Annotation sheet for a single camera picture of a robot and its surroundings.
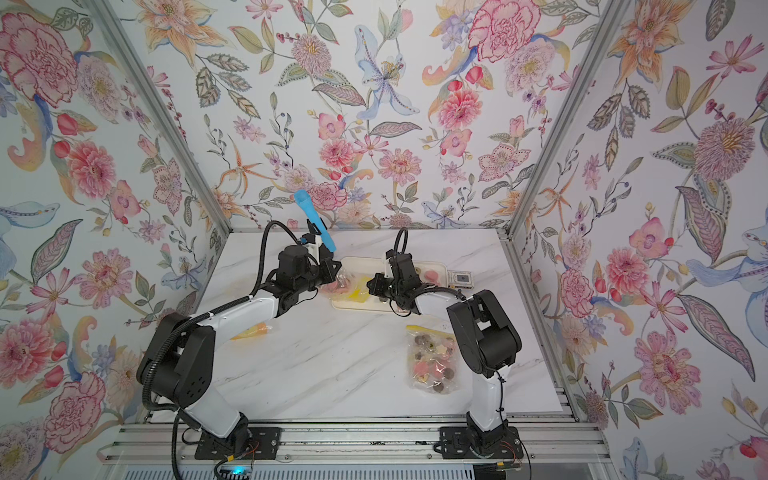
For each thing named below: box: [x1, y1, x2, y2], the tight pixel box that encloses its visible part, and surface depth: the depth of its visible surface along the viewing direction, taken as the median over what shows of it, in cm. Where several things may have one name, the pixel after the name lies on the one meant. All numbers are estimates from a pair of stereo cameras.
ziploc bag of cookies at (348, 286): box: [320, 269, 372, 303], surface depth 96 cm
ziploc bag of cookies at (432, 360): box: [406, 325, 459, 394], surface depth 87 cm
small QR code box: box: [447, 269, 475, 289], surface depth 106 cm
